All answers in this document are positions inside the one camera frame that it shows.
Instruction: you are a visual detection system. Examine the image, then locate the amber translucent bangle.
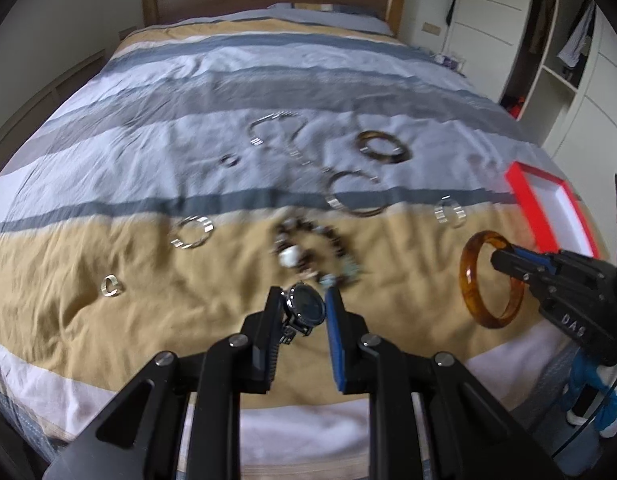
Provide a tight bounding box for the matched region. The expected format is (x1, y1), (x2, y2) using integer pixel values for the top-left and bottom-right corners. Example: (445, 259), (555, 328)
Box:
(458, 231), (525, 330)

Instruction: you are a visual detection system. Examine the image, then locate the brown beaded bracelet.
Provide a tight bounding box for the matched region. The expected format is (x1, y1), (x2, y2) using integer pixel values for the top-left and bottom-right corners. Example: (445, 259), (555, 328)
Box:
(270, 216), (364, 290)

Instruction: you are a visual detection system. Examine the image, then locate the silver band bracelet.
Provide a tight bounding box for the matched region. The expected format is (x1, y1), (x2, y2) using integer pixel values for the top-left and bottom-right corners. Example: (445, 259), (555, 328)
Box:
(434, 195), (467, 229)

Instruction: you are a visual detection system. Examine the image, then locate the twisted silver bracelet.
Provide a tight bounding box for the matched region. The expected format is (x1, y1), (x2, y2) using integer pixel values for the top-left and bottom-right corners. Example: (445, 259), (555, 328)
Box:
(169, 214), (215, 252)

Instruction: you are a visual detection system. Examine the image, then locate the small silver ring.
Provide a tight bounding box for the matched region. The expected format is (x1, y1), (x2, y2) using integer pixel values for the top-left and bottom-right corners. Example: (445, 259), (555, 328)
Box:
(100, 274), (125, 298)

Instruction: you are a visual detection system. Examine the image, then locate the thin silver bangle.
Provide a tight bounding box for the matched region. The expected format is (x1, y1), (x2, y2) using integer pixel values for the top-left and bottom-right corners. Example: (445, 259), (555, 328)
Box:
(324, 170), (387, 218)

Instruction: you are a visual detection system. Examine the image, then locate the red jewelry box tray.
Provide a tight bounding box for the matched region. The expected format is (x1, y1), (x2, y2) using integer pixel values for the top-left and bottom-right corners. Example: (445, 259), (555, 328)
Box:
(505, 162), (601, 258)

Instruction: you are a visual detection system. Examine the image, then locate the blue gloved right hand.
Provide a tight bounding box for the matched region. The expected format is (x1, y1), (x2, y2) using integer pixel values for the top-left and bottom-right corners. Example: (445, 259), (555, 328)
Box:
(559, 350), (617, 439)

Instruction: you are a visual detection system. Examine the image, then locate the striped bed duvet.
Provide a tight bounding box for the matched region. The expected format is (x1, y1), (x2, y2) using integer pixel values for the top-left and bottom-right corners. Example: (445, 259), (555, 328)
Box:
(0, 10), (575, 462)

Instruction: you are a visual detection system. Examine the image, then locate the dark tortoiseshell bangle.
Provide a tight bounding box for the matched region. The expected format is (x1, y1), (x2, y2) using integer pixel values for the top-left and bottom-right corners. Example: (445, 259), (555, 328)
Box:
(355, 130), (412, 165)

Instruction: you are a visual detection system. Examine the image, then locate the white wardrobe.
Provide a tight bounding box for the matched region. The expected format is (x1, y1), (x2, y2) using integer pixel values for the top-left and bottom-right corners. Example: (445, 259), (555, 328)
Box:
(445, 0), (617, 191)

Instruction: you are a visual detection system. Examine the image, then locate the hanging white shirt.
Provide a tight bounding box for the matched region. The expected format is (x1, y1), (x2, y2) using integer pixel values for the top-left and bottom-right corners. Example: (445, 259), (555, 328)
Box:
(557, 1), (595, 68)

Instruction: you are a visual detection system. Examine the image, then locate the blue striped pillow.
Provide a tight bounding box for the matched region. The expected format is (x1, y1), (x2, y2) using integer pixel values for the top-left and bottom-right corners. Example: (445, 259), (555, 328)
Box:
(266, 1), (395, 37)

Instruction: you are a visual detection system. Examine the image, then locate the silver chain necklace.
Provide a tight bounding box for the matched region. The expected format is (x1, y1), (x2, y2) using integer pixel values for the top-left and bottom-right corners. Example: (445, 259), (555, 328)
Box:
(248, 112), (331, 168)

